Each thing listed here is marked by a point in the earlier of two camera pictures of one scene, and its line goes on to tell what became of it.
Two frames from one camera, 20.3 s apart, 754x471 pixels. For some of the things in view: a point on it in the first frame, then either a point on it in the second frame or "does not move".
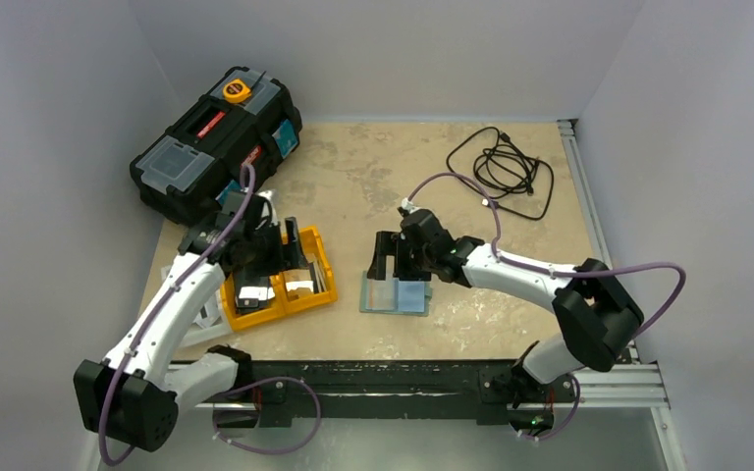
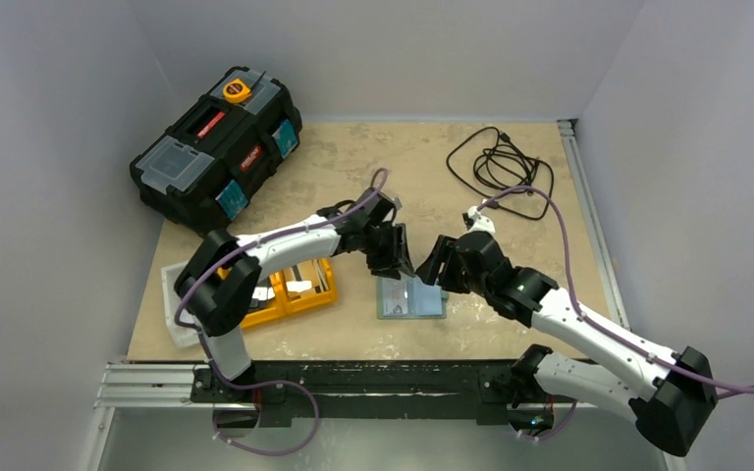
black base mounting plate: x=459 y=389 does not move
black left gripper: x=286 y=256 → x=396 y=258
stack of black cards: x=251 y=293 does not move
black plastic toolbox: x=247 y=117 does not move
